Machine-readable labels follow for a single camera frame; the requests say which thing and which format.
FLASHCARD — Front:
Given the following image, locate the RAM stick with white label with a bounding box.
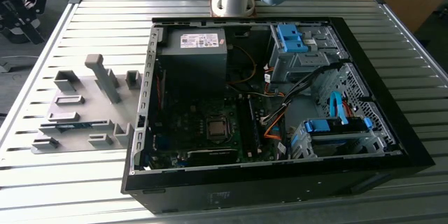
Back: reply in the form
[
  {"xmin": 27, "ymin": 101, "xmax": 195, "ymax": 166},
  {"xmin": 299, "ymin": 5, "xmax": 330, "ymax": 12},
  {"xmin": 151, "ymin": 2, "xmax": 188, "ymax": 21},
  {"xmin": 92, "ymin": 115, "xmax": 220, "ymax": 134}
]
[{"xmin": 40, "ymin": 121, "xmax": 108, "ymax": 132}]

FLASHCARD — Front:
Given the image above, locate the black RAM slot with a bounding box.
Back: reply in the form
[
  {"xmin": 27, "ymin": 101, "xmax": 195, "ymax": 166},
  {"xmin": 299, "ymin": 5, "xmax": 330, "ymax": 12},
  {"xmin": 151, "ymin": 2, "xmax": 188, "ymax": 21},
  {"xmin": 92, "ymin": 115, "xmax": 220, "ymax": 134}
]
[
  {"xmin": 242, "ymin": 95, "xmax": 256, "ymax": 157},
  {"xmin": 236, "ymin": 95, "xmax": 251, "ymax": 157}
]

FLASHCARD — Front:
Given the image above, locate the RAM stick with black chips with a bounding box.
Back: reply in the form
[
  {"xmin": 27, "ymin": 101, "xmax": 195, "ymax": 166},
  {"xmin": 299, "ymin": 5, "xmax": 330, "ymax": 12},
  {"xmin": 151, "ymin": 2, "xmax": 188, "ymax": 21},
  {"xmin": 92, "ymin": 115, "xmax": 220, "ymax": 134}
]
[{"xmin": 247, "ymin": 98, "xmax": 263, "ymax": 154}]

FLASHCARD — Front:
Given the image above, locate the grey parts rack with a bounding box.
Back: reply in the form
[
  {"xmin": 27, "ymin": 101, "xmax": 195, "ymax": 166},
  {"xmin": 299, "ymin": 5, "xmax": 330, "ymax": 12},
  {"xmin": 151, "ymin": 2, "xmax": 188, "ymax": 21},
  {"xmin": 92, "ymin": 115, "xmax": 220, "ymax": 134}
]
[{"xmin": 31, "ymin": 54, "xmax": 144, "ymax": 155}]

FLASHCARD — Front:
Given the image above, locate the grey power supply unit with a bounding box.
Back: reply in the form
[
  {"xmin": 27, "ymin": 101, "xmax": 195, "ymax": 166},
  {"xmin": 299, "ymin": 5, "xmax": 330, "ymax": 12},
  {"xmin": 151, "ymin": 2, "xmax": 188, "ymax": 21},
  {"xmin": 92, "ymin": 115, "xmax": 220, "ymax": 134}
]
[{"xmin": 159, "ymin": 27, "xmax": 230, "ymax": 96}]

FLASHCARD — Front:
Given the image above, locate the green motherboard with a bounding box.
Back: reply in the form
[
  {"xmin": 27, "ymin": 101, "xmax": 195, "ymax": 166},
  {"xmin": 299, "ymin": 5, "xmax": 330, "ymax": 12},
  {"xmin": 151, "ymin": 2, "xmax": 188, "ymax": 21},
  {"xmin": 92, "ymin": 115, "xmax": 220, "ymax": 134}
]
[{"xmin": 150, "ymin": 95, "xmax": 282, "ymax": 168}]

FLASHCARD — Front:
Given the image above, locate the blue motherboard port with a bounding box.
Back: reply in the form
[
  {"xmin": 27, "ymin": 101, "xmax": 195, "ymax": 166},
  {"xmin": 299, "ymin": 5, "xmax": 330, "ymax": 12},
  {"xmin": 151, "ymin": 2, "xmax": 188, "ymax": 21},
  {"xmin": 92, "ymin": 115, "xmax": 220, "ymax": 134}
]
[{"xmin": 152, "ymin": 135, "xmax": 168, "ymax": 152}]

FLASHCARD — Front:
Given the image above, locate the silver CPU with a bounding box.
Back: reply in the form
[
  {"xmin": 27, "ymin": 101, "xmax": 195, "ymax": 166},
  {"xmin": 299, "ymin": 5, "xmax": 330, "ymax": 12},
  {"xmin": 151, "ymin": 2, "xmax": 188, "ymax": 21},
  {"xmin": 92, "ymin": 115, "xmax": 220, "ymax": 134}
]
[{"xmin": 208, "ymin": 120, "xmax": 228, "ymax": 137}]

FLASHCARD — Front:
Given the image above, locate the black graphics card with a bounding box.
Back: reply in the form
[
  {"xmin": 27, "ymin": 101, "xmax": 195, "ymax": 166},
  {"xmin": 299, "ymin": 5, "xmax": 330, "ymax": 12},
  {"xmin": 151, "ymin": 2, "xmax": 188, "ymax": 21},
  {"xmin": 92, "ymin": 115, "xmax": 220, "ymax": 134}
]
[{"xmin": 186, "ymin": 148, "xmax": 239, "ymax": 167}]

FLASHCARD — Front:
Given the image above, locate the grey metal drive cage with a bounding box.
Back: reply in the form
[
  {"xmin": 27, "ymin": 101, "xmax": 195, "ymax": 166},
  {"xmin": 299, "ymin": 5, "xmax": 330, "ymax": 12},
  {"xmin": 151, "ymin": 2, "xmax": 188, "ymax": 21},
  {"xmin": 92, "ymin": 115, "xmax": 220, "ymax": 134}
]
[{"xmin": 268, "ymin": 23, "xmax": 351, "ymax": 83}]

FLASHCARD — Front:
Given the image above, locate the black PC case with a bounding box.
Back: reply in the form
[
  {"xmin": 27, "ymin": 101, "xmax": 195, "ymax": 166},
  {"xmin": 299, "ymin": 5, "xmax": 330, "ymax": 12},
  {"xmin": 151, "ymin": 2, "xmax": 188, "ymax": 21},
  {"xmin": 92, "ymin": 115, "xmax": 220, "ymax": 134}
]
[{"xmin": 120, "ymin": 16, "xmax": 436, "ymax": 216}]

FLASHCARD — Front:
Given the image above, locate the blue disk carrier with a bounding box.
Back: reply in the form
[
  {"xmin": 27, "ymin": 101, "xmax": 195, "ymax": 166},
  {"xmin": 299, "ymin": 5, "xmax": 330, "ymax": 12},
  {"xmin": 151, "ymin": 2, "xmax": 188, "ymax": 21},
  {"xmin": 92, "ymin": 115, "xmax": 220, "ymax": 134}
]
[{"xmin": 303, "ymin": 117, "xmax": 374, "ymax": 133}]

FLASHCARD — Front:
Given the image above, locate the black hard disk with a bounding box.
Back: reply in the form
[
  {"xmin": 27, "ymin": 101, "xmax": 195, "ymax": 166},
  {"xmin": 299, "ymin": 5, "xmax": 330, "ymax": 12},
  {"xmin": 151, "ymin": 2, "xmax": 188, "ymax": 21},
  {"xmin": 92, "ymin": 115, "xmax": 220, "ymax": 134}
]
[{"xmin": 310, "ymin": 118, "xmax": 367, "ymax": 133}]

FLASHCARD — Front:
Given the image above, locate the grey metal disk bay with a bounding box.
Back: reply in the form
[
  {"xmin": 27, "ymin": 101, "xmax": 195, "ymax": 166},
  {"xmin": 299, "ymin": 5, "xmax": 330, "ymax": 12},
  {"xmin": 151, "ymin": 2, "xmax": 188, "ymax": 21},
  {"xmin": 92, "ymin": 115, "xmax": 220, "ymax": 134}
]
[{"xmin": 287, "ymin": 119, "xmax": 403, "ymax": 161}]

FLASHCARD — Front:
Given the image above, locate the yellow wire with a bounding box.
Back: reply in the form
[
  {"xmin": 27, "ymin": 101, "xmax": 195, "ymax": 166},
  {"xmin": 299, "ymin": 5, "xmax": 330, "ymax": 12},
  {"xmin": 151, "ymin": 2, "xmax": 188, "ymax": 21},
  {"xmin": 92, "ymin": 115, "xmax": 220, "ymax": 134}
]
[{"xmin": 227, "ymin": 45, "xmax": 259, "ymax": 86}]

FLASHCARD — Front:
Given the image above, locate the black white wire bundle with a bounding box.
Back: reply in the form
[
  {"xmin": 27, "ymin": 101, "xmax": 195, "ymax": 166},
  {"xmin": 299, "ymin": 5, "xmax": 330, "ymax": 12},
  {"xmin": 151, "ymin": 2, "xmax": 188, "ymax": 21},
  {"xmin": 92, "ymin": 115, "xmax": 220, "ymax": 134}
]
[{"xmin": 227, "ymin": 83, "xmax": 278, "ymax": 98}]

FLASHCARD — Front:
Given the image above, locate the red black wire with tags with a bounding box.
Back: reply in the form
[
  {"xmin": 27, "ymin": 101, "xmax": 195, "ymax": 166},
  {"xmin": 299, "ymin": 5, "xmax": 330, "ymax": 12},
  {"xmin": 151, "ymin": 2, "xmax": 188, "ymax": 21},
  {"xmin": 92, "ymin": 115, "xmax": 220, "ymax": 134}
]
[{"xmin": 262, "ymin": 63, "xmax": 286, "ymax": 98}]

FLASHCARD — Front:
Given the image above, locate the blue plastic drive bracket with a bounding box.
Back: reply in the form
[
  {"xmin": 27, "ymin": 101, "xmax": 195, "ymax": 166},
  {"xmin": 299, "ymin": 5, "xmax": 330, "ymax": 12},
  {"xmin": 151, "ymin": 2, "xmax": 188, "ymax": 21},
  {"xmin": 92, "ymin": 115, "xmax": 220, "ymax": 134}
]
[{"xmin": 275, "ymin": 24, "xmax": 311, "ymax": 53}]

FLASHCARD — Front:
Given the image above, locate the orange wire bundle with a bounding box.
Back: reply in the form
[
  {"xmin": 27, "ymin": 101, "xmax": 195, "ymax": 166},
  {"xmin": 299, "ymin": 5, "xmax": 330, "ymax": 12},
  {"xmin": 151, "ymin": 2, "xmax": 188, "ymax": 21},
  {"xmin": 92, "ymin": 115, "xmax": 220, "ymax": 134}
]
[{"xmin": 263, "ymin": 115, "xmax": 291, "ymax": 140}]

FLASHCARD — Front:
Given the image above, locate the thick black cable bundle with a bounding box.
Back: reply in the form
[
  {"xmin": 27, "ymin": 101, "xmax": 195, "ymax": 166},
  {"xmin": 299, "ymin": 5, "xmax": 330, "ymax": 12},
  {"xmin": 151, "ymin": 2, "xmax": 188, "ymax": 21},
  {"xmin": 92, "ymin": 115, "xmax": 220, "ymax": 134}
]
[{"xmin": 278, "ymin": 62, "xmax": 343, "ymax": 109}]

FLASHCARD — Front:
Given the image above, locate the blue flat wire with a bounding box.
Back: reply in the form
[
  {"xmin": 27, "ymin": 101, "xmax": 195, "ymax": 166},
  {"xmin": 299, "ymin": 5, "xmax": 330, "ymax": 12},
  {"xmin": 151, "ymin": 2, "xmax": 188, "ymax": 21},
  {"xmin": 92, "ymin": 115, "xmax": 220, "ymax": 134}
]
[{"xmin": 330, "ymin": 91, "xmax": 350, "ymax": 125}]

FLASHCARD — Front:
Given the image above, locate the red flat wire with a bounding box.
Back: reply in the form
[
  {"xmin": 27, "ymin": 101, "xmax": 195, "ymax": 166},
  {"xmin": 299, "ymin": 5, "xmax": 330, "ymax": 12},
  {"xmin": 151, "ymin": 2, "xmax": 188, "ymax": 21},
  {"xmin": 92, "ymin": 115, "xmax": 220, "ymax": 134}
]
[{"xmin": 343, "ymin": 100, "xmax": 359, "ymax": 119}]

